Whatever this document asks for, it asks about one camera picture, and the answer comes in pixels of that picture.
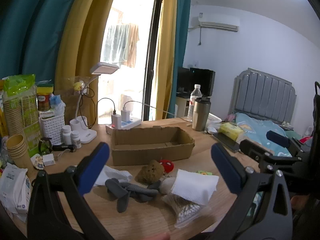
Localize white paper towel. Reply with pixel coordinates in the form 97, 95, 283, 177
94, 166, 134, 187

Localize narrow yellow curtain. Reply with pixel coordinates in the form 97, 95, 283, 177
153, 0, 179, 121

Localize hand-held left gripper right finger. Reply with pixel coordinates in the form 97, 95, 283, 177
211, 143, 293, 240

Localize white pill bottle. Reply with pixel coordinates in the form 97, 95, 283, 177
62, 125, 73, 145
71, 130, 82, 149

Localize red plush toy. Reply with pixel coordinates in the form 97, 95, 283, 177
159, 159, 175, 173

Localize black sliding door frame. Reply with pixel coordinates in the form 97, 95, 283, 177
142, 0, 165, 121

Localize hanging green towel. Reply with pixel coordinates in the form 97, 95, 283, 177
102, 24, 130, 65

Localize stack of brown paper cups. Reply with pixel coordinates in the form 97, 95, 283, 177
5, 134, 35, 170

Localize blue and white plastic bags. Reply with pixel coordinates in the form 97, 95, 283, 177
49, 94, 67, 113

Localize light blue printed blanket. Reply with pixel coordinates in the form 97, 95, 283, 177
235, 112, 293, 157

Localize brown jar with red label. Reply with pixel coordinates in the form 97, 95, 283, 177
37, 92, 52, 112

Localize cardboard box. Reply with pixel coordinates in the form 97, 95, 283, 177
110, 126, 195, 167

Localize wide teal curtain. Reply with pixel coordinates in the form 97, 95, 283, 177
0, 0, 87, 87

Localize white cabinet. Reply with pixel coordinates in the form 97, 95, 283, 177
175, 96, 191, 118

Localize yellow green sponge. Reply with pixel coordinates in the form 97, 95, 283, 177
36, 85, 54, 94

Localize wide yellow curtain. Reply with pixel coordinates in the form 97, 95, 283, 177
54, 0, 122, 130

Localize green pack of paper cups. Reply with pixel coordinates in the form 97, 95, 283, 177
2, 74, 42, 157

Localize small white plug adapter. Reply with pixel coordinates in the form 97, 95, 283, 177
42, 154, 56, 166

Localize white desk lamp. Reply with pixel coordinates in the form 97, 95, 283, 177
69, 62, 120, 145

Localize hanging orange garment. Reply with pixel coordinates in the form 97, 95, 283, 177
126, 24, 140, 68

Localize white charger with black cable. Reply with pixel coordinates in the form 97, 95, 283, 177
111, 114, 122, 128

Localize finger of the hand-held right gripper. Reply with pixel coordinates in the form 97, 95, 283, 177
239, 139, 275, 167
266, 130, 304, 156

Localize white wet wipes pack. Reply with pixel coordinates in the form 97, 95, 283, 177
0, 163, 32, 217

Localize white air conditioner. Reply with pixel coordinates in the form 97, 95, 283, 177
197, 15, 240, 33

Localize clear bag of cotton swabs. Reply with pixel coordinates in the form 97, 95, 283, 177
161, 192, 208, 228

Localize black pocket tool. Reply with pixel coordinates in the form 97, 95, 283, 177
52, 144, 78, 153

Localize grey padded headboard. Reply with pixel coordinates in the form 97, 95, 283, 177
229, 67, 297, 127

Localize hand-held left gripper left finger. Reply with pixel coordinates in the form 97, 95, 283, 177
27, 142, 115, 240

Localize clear water bottle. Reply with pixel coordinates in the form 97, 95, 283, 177
187, 84, 203, 123

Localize stainless steel tumbler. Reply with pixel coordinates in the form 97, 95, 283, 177
192, 96, 212, 132

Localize black monitor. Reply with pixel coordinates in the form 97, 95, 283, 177
177, 67, 216, 97

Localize narrow teal curtain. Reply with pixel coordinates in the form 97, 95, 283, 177
171, 0, 192, 98

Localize white charging cable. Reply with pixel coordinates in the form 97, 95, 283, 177
124, 100, 177, 117

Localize white power strip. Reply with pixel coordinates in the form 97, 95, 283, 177
105, 117, 142, 130

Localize cartoon keychain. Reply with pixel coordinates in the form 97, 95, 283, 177
31, 155, 44, 170

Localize yellow tissue pack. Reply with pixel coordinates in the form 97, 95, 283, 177
219, 122, 244, 140

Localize black framed green lens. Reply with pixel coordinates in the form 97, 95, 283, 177
38, 137, 53, 155

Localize black charging cable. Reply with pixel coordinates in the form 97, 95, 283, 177
96, 98, 117, 115

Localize white plastic basket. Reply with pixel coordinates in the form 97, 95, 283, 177
39, 115, 66, 140

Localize brown plush bear keychain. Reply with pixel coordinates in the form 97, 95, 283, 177
135, 159, 165, 184

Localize white bundle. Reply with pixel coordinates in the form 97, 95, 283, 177
160, 176, 177, 195

